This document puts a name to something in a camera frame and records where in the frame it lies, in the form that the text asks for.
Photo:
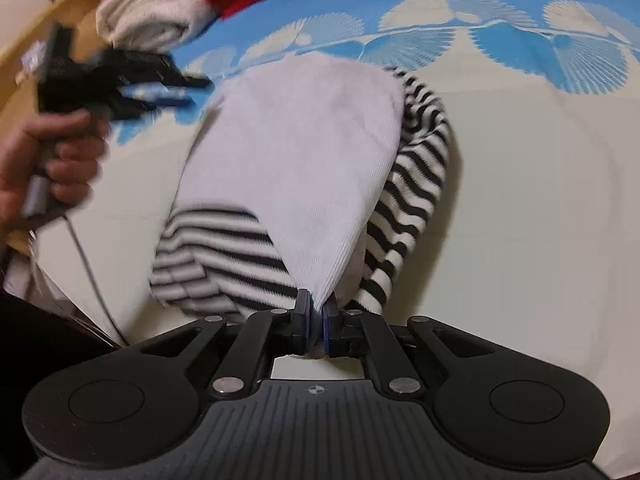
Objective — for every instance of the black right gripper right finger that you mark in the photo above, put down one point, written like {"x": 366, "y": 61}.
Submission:
{"x": 492, "y": 403}

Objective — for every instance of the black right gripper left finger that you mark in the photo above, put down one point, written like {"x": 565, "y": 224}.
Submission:
{"x": 137, "y": 403}

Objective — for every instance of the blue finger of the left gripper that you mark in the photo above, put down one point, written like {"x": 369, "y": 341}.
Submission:
{"x": 178, "y": 92}

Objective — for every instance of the white and striped garment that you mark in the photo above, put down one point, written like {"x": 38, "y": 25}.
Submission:
{"x": 312, "y": 174}

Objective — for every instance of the person's left hand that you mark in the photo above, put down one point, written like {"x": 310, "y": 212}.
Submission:
{"x": 68, "y": 149}

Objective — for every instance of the folded cream blanket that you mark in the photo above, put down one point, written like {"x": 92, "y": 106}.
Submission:
{"x": 151, "y": 25}

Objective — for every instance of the blue and cream bedsheet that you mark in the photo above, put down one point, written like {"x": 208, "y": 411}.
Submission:
{"x": 534, "y": 244}

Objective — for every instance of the wooden bed frame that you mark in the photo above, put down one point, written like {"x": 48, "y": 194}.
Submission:
{"x": 81, "y": 14}

